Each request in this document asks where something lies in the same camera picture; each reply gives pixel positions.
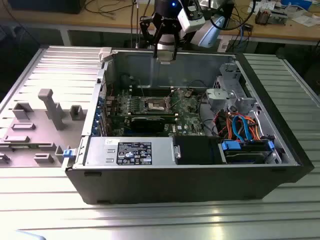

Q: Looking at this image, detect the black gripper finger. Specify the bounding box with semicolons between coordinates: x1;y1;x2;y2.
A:
171;21;183;61
139;12;166;60

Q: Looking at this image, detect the silver CPU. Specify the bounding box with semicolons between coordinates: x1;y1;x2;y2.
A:
156;49;177;65

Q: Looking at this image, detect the CPU socket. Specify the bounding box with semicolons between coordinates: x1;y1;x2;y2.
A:
141;95;175;113

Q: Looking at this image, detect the pale grey case latch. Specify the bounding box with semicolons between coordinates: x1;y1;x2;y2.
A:
98;46;113;63

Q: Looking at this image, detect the wooden desk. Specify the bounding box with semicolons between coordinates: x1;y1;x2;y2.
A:
0;0;320;47

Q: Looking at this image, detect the metal drive cage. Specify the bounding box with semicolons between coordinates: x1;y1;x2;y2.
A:
206;62;263;118

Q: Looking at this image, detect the green RAM stick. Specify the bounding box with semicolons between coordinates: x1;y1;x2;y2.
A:
130;110;176;118

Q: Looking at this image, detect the green motherboard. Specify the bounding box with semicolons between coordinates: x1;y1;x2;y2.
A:
104;86;209;137

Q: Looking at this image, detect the brown coil component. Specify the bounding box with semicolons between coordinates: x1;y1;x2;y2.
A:
254;7;271;26

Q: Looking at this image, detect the black graphics card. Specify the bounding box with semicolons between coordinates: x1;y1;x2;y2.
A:
129;115;166;133

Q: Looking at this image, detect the grey electronics box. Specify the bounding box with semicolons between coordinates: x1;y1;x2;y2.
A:
269;9;288;26

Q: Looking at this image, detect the black computer tower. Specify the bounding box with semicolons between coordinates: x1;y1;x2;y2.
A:
7;0;87;15

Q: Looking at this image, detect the blue box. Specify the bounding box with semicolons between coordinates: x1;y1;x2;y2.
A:
279;0;313;8

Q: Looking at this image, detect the silver power supply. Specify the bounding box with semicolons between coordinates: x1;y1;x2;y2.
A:
83;136;176;168

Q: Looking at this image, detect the white paper sheet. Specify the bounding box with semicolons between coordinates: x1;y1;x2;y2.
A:
291;14;320;27

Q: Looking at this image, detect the hard disk in blue carrier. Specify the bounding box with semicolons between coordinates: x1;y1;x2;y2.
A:
218;139;276;165

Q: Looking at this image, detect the black PC case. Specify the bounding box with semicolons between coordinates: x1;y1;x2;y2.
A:
64;46;315;206

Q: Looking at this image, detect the grey parts rack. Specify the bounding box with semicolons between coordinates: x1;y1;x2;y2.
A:
0;88;87;168

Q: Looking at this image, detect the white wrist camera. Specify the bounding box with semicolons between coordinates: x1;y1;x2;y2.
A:
177;4;206;33

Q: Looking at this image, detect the blue flat wire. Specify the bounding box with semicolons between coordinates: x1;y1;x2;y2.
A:
241;114;254;143
231;115;245;141

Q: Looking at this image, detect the orange wire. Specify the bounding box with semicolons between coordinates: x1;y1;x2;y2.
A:
239;114;262;141

